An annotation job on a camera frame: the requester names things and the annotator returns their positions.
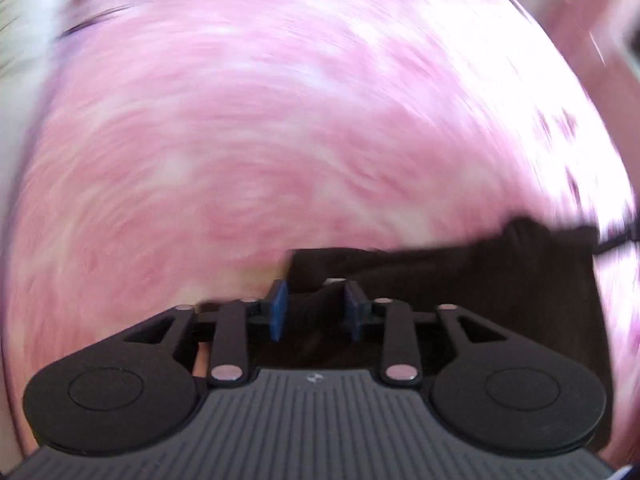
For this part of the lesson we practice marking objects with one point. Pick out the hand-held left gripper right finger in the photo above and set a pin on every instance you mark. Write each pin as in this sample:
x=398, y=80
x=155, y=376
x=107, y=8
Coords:
x=354, y=310

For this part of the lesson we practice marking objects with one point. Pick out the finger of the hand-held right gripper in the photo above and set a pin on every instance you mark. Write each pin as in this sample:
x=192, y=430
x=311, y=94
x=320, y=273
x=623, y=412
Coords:
x=622, y=241

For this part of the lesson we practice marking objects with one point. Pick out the dark brown garment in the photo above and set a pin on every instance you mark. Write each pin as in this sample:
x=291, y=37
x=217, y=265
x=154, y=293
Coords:
x=475, y=280

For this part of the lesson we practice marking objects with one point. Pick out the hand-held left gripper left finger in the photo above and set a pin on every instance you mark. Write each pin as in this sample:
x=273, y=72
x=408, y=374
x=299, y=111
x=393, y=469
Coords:
x=277, y=310

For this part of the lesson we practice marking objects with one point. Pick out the pink floral blanket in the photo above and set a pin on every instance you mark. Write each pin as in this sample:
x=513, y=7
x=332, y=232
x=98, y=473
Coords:
x=250, y=135

